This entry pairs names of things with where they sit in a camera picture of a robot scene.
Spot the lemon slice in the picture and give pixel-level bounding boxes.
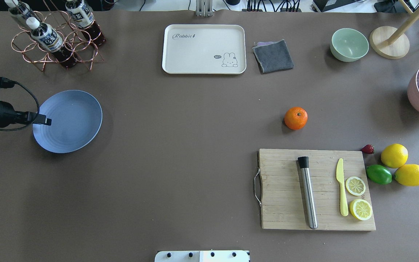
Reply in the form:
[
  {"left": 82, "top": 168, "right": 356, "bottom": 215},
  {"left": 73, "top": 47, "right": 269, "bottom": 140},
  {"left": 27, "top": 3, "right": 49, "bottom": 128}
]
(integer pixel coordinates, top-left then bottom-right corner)
[
  {"left": 349, "top": 199, "right": 373, "bottom": 221},
  {"left": 345, "top": 176, "right": 366, "bottom": 196}
]

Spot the yellow plastic knife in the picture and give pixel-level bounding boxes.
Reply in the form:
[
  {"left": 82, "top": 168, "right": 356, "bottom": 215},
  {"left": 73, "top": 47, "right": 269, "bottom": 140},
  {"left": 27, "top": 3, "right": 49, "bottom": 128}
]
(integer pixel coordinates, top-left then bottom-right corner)
[{"left": 336, "top": 158, "right": 349, "bottom": 216}]

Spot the tea bottle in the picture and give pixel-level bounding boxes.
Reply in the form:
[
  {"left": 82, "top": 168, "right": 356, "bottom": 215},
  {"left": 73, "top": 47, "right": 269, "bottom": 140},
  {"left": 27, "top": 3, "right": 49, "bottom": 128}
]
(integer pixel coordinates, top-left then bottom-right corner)
[
  {"left": 26, "top": 17, "right": 77, "bottom": 68},
  {"left": 4, "top": 0, "right": 41, "bottom": 28},
  {"left": 65, "top": 0, "right": 106, "bottom": 47}
]

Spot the copper wire bottle rack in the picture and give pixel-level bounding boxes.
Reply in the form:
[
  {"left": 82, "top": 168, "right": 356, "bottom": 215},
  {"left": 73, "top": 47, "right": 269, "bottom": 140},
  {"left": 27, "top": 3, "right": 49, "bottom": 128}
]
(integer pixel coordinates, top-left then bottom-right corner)
[{"left": 5, "top": 0, "right": 106, "bottom": 71}]

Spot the green lime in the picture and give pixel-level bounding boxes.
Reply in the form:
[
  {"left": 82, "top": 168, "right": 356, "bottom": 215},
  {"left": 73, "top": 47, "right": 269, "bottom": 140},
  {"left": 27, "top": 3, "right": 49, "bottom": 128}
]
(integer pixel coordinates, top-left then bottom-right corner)
[{"left": 366, "top": 164, "right": 392, "bottom": 185}]

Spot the orange fruit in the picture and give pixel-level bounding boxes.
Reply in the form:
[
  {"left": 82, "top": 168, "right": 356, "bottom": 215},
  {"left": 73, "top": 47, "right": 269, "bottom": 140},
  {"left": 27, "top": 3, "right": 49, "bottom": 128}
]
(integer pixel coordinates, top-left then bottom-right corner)
[{"left": 284, "top": 107, "right": 308, "bottom": 130}]

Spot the yellow lemon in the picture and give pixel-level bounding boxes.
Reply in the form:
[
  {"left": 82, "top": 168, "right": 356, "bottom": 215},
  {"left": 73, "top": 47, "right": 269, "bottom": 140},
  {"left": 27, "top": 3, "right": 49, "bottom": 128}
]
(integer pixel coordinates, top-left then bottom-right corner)
[
  {"left": 394, "top": 164, "right": 419, "bottom": 186},
  {"left": 380, "top": 144, "right": 408, "bottom": 168}
]

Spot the cream rabbit tray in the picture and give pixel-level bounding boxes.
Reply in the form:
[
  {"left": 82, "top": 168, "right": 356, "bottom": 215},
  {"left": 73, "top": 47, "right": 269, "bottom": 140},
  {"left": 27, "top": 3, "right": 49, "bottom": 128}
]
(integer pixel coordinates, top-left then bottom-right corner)
[{"left": 161, "top": 24, "right": 247, "bottom": 75}]

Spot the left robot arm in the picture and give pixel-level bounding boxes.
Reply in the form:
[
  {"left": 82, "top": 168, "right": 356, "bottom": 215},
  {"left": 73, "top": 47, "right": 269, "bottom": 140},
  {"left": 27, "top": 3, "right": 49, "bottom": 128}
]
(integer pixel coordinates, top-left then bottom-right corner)
[{"left": 0, "top": 101, "right": 52, "bottom": 128}]

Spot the grey folded cloth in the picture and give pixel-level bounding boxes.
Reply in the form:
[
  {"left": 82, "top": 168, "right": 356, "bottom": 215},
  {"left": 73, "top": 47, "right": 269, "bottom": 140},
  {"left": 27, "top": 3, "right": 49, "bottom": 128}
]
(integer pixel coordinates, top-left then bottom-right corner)
[{"left": 252, "top": 39, "right": 294, "bottom": 74}]

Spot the mint green bowl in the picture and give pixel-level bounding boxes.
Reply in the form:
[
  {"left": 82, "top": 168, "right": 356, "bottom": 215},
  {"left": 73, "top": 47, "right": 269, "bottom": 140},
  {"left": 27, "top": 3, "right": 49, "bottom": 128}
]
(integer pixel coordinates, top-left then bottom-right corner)
[{"left": 330, "top": 28, "right": 369, "bottom": 62}]

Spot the aluminium frame post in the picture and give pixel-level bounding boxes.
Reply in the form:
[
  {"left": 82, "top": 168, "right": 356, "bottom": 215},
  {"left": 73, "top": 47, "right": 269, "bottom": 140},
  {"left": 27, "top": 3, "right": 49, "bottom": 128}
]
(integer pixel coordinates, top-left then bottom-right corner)
[{"left": 196, "top": 0, "right": 214, "bottom": 17}]

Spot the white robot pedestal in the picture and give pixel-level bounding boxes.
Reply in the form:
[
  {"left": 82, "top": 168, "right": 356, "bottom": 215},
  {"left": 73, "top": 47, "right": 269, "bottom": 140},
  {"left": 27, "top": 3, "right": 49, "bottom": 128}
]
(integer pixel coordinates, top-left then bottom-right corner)
[{"left": 154, "top": 250, "right": 251, "bottom": 262}]

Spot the wooden cup stand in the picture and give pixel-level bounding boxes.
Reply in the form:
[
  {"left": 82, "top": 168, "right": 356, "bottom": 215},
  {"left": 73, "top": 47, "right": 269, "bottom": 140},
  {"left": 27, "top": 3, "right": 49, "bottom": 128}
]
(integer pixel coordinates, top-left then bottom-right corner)
[{"left": 369, "top": 0, "right": 419, "bottom": 59}]

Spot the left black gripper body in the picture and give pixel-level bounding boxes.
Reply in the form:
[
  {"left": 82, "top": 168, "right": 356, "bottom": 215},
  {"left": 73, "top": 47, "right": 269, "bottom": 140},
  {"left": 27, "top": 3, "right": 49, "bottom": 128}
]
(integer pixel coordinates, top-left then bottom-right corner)
[{"left": 0, "top": 101, "right": 36, "bottom": 128}]

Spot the red strawberry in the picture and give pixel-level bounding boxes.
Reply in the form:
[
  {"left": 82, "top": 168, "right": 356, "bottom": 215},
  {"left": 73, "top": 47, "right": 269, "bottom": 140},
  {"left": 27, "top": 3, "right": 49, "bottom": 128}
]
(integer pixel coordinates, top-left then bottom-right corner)
[{"left": 361, "top": 144, "right": 374, "bottom": 154}]

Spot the steel muddler black tip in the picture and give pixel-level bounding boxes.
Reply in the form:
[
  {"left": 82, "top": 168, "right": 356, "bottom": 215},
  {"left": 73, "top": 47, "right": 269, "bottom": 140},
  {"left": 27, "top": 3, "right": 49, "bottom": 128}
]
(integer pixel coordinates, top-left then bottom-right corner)
[{"left": 298, "top": 156, "right": 318, "bottom": 230}]

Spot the blue plate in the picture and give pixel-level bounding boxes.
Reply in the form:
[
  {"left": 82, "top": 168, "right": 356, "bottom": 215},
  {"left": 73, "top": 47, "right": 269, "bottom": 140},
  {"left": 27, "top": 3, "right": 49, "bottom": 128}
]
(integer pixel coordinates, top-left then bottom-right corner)
[{"left": 33, "top": 90, "right": 103, "bottom": 153}]

